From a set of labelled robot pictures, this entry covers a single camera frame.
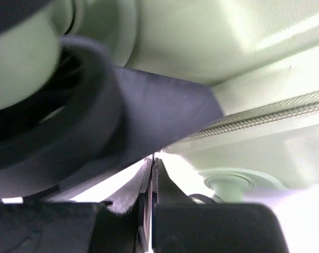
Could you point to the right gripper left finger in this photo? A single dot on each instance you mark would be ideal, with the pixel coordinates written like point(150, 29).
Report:
point(123, 222)

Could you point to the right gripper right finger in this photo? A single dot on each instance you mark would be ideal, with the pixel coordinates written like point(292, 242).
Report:
point(169, 204)

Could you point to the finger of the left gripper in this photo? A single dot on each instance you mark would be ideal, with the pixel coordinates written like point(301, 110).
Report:
point(129, 114)

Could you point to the green hard-shell suitcase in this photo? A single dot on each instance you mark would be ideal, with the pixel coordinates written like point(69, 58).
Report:
point(259, 58)

